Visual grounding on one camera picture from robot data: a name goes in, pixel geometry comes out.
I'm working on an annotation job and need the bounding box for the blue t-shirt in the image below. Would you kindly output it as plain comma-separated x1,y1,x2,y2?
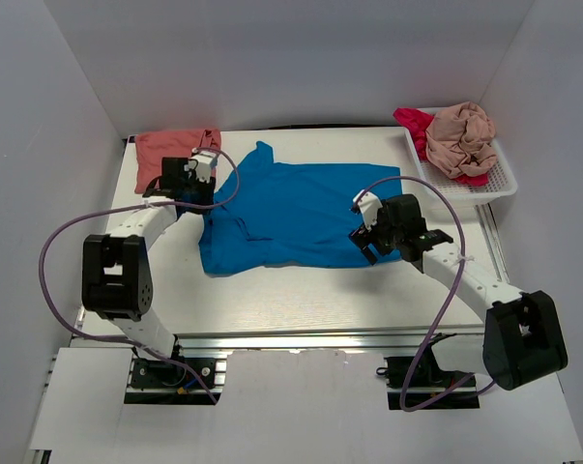
199,142,402,276

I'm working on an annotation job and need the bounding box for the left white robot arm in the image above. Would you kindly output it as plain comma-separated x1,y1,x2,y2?
81,151,218,357

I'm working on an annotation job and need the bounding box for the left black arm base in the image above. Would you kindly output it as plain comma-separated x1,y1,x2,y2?
124,357,226,406

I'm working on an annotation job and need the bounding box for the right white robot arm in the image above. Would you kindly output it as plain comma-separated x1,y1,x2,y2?
350,192,568,391

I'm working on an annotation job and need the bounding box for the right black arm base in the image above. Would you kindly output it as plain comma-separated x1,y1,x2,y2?
375,357,480,411

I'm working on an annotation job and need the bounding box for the folded salmon pink t-shirt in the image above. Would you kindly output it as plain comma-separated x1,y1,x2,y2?
134,128,221,194

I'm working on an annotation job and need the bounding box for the beige crumpled t-shirt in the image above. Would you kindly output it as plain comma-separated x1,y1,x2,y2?
425,101,498,179

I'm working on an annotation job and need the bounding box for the magenta red t-shirt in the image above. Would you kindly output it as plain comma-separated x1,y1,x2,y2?
393,108,489,187

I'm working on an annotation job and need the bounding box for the white plastic basket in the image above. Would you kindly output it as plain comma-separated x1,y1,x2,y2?
403,108,517,206

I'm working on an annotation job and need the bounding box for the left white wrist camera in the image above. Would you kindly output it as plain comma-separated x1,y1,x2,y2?
189,148,219,184

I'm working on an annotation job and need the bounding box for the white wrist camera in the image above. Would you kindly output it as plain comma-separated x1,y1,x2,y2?
351,190,382,230
189,148,219,184

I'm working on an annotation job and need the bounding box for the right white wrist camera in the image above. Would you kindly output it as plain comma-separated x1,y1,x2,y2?
351,190,382,230

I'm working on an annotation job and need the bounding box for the aluminium table frame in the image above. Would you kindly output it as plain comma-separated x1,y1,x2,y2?
27,137,532,464

